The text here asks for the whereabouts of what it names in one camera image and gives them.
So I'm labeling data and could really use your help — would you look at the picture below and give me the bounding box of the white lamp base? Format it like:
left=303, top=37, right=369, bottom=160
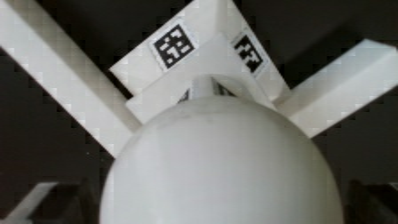
left=109, top=0, right=289, bottom=122

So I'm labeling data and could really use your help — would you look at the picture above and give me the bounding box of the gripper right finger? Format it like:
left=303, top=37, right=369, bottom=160
left=344, top=180, right=398, bottom=224

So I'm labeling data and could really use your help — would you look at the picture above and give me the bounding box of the white lamp bulb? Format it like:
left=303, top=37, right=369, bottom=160
left=97, top=74, right=346, bottom=224

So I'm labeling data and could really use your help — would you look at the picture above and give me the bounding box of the white U-shaped fence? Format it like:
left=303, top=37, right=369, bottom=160
left=0, top=0, right=398, bottom=155

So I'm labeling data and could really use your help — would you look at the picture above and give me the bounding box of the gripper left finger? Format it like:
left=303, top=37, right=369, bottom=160
left=0, top=180, right=99, bottom=224

